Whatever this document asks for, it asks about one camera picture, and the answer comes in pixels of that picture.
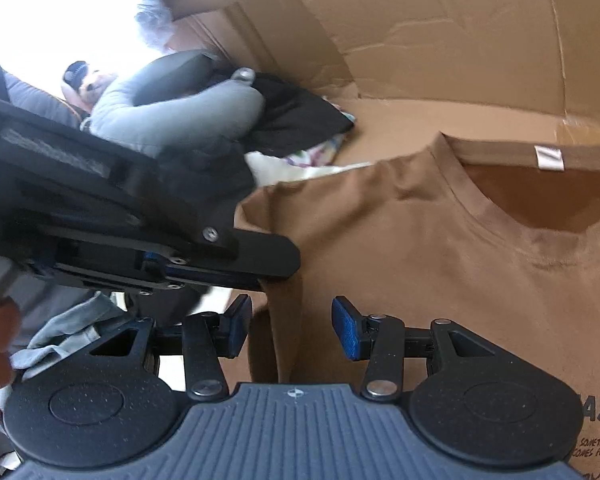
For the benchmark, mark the brown printed t-shirt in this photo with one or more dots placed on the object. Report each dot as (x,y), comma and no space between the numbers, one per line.
(405,260)

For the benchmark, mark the crumpled clear plastic wrap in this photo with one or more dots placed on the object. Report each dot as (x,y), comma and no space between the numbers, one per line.
(155,15)

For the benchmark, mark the flattened brown cardboard sheet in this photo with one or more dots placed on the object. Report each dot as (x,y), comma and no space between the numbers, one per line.
(430,35)

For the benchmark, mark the grey neck pillow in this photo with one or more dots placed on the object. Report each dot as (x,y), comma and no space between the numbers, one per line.
(180,110)

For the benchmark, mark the plush toy with cap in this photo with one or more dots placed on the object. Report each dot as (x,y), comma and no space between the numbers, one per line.
(85,85)

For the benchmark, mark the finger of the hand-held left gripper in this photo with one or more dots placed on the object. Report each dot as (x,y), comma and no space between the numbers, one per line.
(205,275)
(265,255)

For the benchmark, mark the black garment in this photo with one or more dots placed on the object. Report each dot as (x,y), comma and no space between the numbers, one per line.
(295,110)

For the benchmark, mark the blue denim garment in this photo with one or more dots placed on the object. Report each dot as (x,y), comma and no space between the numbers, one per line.
(65,330)

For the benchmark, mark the colourful patterned cloth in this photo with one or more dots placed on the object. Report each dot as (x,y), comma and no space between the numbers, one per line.
(325,147)

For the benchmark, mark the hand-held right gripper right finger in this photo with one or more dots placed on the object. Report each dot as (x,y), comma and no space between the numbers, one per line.
(342,330)

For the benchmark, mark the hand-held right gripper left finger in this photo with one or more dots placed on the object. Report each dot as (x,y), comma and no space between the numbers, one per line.
(240,325)

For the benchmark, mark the white cartoon printed blanket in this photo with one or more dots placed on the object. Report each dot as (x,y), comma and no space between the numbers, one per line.
(290,172)

